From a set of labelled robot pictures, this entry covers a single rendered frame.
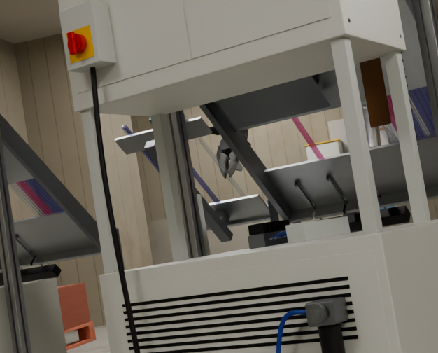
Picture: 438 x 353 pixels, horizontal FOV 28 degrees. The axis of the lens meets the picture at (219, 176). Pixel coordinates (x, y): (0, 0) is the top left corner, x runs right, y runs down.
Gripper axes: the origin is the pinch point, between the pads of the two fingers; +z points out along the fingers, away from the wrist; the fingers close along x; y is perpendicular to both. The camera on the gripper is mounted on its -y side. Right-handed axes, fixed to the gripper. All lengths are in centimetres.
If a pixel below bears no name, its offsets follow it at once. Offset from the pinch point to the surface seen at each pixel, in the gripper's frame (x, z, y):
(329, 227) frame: -52, 38, -24
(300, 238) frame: -51, 46, -36
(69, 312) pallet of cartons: 351, -83, 287
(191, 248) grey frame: -14, 41, -31
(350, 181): -42.5, 9.0, 4.9
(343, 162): -43.9, 6.8, -3.3
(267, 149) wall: 419, -445, 662
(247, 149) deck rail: -18.1, 3.4, -15.8
